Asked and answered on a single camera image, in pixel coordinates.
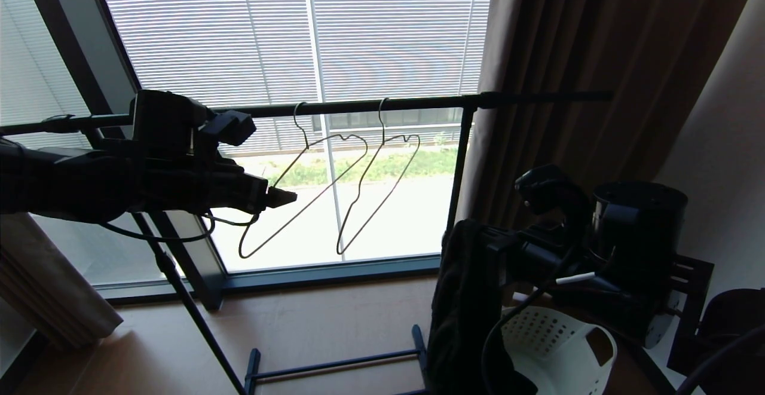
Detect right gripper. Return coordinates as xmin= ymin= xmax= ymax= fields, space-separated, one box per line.
xmin=480 ymin=226 xmax=590 ymax=292

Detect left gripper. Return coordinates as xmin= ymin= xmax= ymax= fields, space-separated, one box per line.
xmin=142 ymin=155 xmax=270 ymax=216

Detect black shorts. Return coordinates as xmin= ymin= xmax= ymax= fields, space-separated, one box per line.
xmin=426 ymin=219 xmax=538 ymax=395

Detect pink clothes hanger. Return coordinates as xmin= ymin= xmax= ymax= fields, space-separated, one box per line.
xmin=238 ymin=101 xmax=369 ymax=260
xmin=336 ymin=97 xmax=421 ymax=256

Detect white laundry basket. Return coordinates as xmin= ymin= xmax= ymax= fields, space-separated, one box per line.
xmin=499 ymin=305 xmax=618 ymax=395

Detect black clothes rack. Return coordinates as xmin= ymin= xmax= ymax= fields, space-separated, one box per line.
xmin=0 ymin=89 xmax=613 ymax=395

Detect window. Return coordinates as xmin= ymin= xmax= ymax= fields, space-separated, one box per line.
xmin=0 ymin=0 xmax=498 ymax=312

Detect brown curtain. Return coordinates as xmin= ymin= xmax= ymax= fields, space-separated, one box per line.
xmin=0 ymin=213 xmax=124 ymax=349
xmin=457 ymin=0 xmax=763 ymax=249

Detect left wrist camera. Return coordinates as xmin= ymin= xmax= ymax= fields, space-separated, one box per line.
xmin=200 ymin=110 xmax=258 ymax=157

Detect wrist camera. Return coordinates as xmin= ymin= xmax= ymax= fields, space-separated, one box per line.
xmin=515 ymin=165 xmax=592 ymax=246
xmin=200 ymin=110 xmax=258 ymax=157

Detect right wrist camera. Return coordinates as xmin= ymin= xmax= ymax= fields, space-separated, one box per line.
xmin=515 ymin=165 xmax=592 ymax=246

